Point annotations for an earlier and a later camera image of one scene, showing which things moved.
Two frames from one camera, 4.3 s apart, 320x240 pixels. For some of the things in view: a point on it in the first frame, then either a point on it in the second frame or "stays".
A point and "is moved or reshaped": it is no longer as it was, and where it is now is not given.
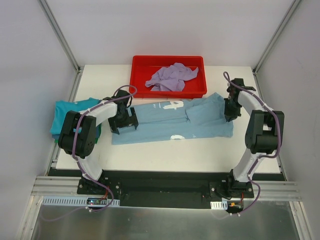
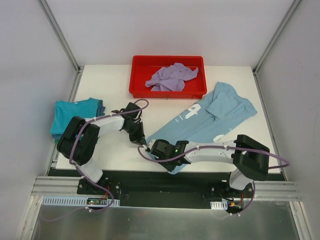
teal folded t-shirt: [62, 108] stays
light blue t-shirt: [197, 118] is moved or reshaped
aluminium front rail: [263, 190] stays
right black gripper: [231, 110] to [153, 149]
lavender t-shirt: [171, 78] stays
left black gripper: [124, 122] to [137, 134]
